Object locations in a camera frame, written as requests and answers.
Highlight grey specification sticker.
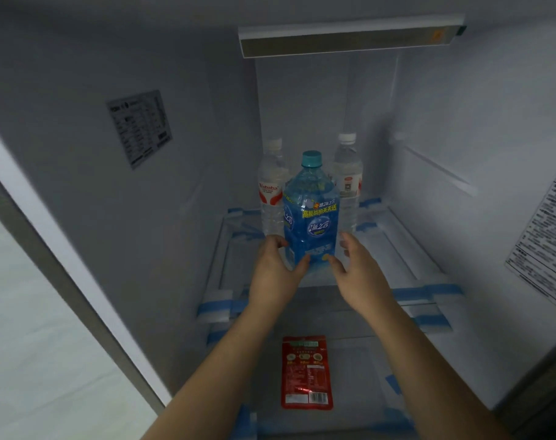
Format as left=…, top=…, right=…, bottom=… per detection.
left=106, top=90, right=173, bottom=170

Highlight glass refrigerator shelf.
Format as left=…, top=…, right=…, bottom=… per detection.
left=231, top=334, right=417, bottom=440
left=197, top=200, right=465, bottom=328

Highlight person's left hand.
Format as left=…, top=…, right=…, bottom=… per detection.
left=248, top=234, right=311, bottom=314

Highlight refrigerator light bar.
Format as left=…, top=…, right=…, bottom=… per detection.
left=238, top=14, right=467, bottom=59

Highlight red snack packet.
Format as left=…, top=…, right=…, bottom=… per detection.
left=281, top=335, right=334, bottom=411

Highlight white warning sticker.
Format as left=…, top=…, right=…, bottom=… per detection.
left=504, top=164, right=556, bottom=317

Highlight person's right forearm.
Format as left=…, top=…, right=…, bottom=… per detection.
left=373, top=303, right=513, bottom=440

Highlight person's left forearm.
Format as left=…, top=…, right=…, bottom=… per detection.
left=142, top=307, right=281, bottom=440

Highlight clear water bottle red label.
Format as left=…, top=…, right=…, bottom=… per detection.
left=258, top=138, right=290, bottom=238

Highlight clear water bottle white label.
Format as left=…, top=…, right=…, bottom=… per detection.
left=331, top=133, right=364, bottom=235

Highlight blue drink bottle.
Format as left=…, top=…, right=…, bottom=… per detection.
left=282, top=150, right=341, bottom=276

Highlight grey refrigerator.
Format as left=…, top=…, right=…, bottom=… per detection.
left=0, top=0, right=556, bottom=440

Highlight blue tape strips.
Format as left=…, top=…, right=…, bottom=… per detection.
left=197, top=197, right=465, bottom=438

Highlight person's right hand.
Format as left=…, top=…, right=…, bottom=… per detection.
left=328, top=232, right=400, bottom=322

